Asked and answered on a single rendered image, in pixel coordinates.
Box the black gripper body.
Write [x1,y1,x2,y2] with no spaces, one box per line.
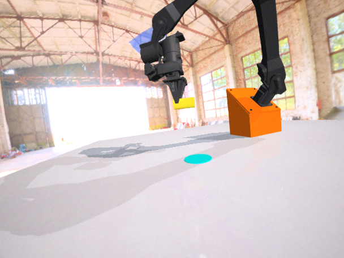
[156,51,184,79]

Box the yellow cylinder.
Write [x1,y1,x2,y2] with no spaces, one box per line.
[173,97,195,110]

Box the cyan circle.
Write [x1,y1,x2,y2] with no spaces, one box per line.
[184,154,212,164]

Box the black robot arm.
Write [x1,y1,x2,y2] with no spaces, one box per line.
[139,0,286,107]

